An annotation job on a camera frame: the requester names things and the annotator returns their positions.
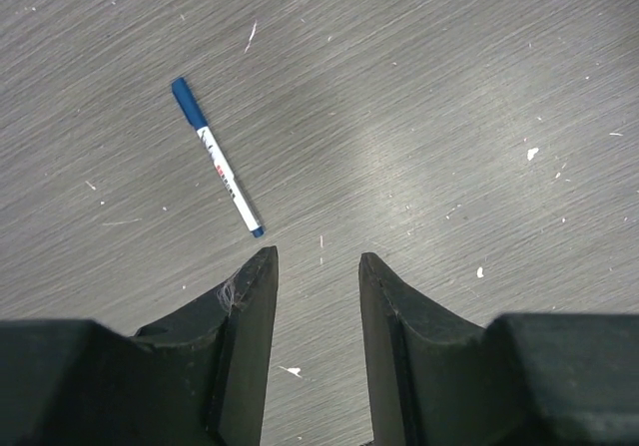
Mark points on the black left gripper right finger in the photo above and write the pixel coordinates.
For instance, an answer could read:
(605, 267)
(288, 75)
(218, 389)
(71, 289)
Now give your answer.
(435, 378)

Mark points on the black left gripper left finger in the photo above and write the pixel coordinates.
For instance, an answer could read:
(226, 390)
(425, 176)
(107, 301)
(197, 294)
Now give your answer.
(197, 376)

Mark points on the white marker with blue end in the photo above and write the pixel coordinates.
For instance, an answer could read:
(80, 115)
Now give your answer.
(196, 118)

